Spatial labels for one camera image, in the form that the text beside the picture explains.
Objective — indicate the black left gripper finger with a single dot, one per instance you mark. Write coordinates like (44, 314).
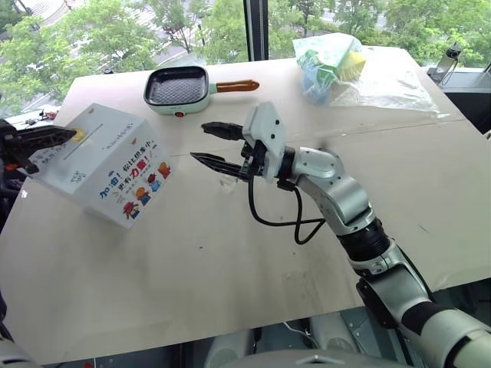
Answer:
(50, 133)
(46, 143)

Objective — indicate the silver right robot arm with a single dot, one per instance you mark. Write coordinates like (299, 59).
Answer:
(337, 188)

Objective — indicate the gold coin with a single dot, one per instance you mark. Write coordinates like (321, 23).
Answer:
(79, 135)

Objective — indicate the water bottle with black cap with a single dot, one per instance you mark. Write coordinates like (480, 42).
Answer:
(449, 61)

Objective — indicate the mint green electric frying pan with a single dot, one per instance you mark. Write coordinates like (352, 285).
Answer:
(176, 90)

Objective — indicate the white printed slot box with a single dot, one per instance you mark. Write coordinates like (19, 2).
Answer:
(111, 168)

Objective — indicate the black side desk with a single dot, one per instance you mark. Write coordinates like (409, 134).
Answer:
(468, 99)

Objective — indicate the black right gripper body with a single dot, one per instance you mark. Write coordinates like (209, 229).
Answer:
(256, 159)

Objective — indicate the clear plastic bag with sponges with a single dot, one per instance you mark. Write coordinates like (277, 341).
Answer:
(345, 69)

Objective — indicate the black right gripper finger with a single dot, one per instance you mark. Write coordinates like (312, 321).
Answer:
(224, 130)
(222, 164)

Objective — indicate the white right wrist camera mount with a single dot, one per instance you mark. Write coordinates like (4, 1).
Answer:
(266, 126)

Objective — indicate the black window frame post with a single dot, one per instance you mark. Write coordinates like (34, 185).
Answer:
(257, 27)

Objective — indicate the small clear plastic piece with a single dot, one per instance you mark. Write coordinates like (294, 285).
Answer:
(227, 184)

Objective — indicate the small red black parts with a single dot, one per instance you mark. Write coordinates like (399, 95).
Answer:
(40, 117)

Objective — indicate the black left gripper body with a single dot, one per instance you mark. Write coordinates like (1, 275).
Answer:
(11, 147)

